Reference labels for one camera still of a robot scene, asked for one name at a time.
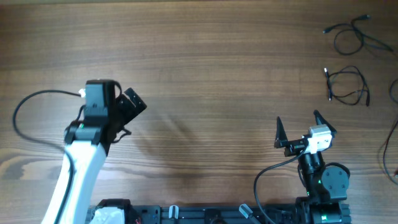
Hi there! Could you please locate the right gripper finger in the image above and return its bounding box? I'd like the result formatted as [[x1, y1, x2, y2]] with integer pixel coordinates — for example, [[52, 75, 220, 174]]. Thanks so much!
[[313, 110, 337, 134], [274, 116, 289, 148]]

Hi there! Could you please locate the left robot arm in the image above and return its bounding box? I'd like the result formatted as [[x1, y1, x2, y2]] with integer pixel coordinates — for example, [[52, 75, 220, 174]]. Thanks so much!
[[42, 79, 147, 223]]

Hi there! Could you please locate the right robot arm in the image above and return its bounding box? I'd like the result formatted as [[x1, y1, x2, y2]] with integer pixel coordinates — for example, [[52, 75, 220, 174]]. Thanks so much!
[[269, 110, 352, 224]]

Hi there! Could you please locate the right camera black cable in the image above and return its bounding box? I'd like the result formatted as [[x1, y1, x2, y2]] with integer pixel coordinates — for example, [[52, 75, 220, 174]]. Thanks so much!
[[253, 146, 309, 224]]

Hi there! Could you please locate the camera black cable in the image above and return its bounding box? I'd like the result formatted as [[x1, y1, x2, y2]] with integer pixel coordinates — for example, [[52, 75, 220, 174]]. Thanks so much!
[[253, 146, 309, 224], [12, 90, 82, 224]]

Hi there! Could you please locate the left camera black cable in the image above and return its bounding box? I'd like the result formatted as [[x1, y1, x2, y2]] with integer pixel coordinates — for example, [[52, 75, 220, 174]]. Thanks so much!
[[12, 90, 82, 224]]

